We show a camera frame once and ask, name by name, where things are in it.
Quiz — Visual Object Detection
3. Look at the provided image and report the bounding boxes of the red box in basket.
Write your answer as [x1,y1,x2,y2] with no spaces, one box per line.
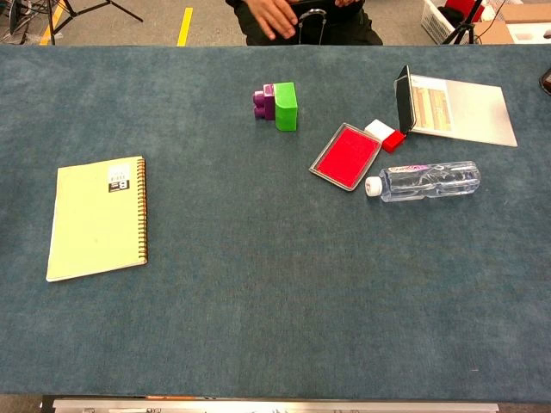
[444,0,490,23]

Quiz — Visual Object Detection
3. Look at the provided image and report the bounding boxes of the black camera tripod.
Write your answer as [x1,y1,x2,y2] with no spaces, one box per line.
[442,0,486,46]

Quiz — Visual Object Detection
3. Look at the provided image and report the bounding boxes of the small white box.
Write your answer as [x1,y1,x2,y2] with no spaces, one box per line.
[363,119,396,142]

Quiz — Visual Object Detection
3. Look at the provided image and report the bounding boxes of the small red box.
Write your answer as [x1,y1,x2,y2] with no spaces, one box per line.
[381,130,407,154]

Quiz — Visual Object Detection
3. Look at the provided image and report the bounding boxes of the blue-grey table cloth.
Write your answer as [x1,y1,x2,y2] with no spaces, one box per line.
[0,44,551,405]

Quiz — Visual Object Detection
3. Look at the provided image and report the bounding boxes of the seated person in black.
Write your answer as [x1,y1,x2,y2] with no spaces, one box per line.
[225,0,384,46]

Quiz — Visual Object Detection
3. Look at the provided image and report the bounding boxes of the clear plastic water bottle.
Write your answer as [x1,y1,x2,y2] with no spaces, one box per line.
[364,160,482,203]

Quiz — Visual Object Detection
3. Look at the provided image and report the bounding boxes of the green toy building block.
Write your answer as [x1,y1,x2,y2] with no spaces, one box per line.
[273,81,299,133]

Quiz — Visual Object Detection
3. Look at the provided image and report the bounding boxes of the tan spiral notebook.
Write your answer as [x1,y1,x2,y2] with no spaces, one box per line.
[46,155,149,283]

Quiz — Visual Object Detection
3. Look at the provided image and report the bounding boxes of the white plastic basket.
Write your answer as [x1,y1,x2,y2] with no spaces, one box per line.
[420,0,474,46]

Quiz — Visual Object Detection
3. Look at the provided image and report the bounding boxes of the aluminium rail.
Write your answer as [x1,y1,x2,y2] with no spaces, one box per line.
[51,398,500,413]

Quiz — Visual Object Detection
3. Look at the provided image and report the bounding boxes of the large cardboard box white side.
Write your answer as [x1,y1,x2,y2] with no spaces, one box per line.
[501,3,551,44]

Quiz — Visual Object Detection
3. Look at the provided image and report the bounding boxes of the small brown cardboard box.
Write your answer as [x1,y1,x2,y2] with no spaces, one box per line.
[472,19,516,46]

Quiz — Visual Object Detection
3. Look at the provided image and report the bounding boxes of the purple toy building block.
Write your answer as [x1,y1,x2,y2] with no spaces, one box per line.
[251,83,276,121]

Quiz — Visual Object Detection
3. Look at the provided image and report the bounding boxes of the silver curved handle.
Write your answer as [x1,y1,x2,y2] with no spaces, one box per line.
[297,9,325,46]

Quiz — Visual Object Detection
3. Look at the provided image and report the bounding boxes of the black tripod stand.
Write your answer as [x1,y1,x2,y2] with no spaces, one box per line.
[40,0,145,46]

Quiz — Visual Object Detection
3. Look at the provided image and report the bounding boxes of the red ink pad tray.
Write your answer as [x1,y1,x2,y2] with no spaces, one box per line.
[308,121,383,192]

